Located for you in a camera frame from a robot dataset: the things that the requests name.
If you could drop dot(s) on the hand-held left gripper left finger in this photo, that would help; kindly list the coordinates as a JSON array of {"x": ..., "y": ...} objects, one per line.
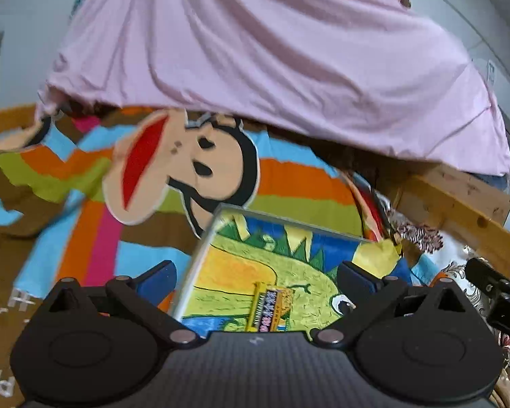
[{"x": 157, "y": 281}]

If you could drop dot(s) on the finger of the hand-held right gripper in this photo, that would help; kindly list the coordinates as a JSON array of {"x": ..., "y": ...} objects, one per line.
[{"x": 486, "y": 278}]

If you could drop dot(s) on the dinosaur print tray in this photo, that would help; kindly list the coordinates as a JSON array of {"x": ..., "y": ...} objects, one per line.
[{"x": 280, "y": 272}]

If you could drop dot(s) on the pink bed sheet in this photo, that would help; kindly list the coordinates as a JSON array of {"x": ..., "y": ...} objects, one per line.
[{"x": 280, "y": 51}]

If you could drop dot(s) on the teal patterned cloth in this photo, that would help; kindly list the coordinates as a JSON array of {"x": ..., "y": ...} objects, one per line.
[{"x": 78, "y": 4}]

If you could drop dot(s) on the white blue wall label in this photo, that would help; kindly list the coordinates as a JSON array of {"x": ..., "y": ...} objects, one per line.
[{"x": 491, "y": 71}]

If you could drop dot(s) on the yellow purple snack packet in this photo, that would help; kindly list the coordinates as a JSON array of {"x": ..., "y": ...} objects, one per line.
[{"x": 268, "y": 310}]

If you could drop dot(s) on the monkey printed striped blanket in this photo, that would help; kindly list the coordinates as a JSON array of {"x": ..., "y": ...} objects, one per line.
[{"x": 89, "y": 204}]

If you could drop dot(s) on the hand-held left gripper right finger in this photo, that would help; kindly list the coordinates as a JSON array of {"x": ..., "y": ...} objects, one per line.
[{"x": 357, "y": 279}]

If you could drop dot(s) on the striped colourful cloth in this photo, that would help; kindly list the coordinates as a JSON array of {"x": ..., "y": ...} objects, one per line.
[{"x": 372, "y": 208}]

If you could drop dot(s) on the wooden bed rail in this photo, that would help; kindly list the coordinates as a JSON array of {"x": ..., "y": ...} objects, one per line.
[{"x": 4, "y": 122}]

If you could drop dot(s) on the wooden bed frame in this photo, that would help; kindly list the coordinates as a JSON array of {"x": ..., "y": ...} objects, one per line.
[{"x": 450, "y": 204}]

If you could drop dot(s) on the blue cloth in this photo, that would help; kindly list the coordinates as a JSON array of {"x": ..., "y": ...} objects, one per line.
[{"x": 493, "y": 180}]

